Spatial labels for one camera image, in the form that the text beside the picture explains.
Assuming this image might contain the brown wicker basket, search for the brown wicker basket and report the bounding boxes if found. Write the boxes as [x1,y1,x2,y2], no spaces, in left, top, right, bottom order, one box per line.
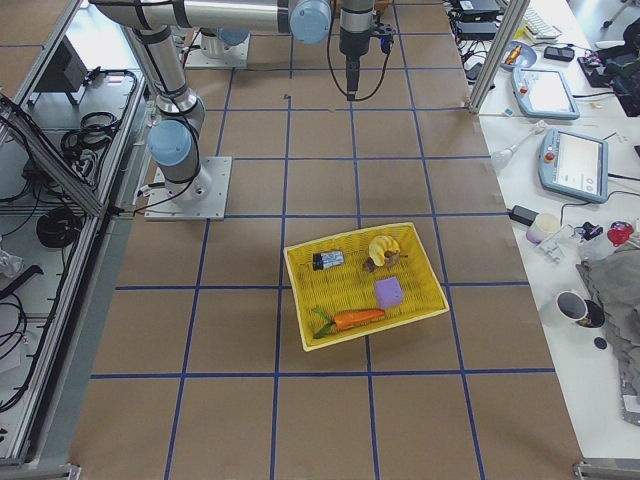
[374,0,393,14]

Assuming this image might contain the toy croissant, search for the toy croissant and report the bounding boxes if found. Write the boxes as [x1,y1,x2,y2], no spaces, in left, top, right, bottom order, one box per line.
[368,235,400,267]

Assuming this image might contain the yellow woven basket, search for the yellow woven basket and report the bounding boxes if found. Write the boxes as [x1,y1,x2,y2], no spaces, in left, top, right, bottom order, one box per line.
[283,222,449,352]

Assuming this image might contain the teach pendant near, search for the teach pendant near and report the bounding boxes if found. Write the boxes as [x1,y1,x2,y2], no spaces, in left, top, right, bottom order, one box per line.
[538,129,609,204]

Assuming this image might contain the blue plate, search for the blue plate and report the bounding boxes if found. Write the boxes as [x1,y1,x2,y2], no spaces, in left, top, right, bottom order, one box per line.
[500,41,538,71]

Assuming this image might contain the brass cylinder tool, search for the brass cylinder tool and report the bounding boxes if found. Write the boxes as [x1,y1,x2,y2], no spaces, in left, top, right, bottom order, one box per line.
[504,45,522,65]

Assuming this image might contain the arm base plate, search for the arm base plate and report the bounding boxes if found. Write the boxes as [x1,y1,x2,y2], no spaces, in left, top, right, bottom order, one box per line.
[143,156,232,221]
[183,28,250,69]

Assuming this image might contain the white mug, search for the white mug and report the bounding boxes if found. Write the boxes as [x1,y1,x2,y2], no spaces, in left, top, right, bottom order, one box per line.
[539,290,588,327]

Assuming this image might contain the brown toy piece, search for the brown toy piece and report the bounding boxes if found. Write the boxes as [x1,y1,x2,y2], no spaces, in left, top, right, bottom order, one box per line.
[363,254,407,273]

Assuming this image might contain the orange toy carrot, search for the orange toy carrot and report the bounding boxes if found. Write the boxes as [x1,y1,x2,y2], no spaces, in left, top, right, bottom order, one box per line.
[312,307,385,339]

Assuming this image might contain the teach pendant far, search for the teach pendant far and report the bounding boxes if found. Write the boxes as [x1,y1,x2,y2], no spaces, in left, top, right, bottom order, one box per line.
[511,67,580,120]

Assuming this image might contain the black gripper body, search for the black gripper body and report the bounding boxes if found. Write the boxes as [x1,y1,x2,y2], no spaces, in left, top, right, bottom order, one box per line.
[345,56,360,98]

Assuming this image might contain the black power adapter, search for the black power adapter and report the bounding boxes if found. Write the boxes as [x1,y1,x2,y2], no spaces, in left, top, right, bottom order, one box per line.
[508,205,539,227]

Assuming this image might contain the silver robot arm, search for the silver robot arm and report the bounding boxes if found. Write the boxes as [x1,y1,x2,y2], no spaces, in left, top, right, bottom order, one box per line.
[92,1,333,207]
[184,1,375,102]

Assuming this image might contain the lavender white jar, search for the lavender white jar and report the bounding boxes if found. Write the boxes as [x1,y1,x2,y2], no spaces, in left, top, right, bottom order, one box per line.
[526,213,560,244]

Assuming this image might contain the grey cloth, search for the grey cloth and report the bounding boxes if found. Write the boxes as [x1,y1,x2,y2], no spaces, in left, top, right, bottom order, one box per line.
[576,246,639,425]

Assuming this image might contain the purple foam cube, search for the purple foam cube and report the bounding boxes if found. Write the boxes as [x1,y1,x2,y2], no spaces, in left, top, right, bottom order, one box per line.
[374,277,404,310]

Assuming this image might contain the aluminium frame post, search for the aluminium frame post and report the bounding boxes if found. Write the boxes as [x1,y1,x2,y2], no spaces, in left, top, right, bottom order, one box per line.
[468,0,530,114]

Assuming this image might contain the teach pendant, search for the teach pendant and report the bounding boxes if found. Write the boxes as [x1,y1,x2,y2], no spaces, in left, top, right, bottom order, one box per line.
[538,129,609,204]
[511,67,580,120]

